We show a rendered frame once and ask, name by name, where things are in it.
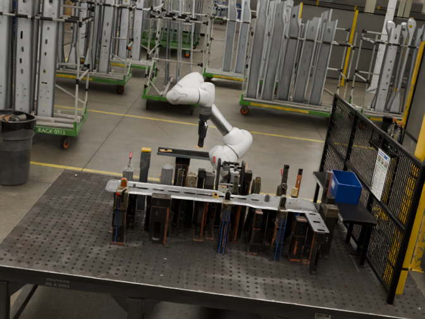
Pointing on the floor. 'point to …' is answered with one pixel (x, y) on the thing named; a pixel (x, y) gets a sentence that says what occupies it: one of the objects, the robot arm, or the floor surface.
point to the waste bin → (16, 146)
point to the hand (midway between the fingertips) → (200, 142)
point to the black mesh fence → (369, 186)
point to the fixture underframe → (129, 299)
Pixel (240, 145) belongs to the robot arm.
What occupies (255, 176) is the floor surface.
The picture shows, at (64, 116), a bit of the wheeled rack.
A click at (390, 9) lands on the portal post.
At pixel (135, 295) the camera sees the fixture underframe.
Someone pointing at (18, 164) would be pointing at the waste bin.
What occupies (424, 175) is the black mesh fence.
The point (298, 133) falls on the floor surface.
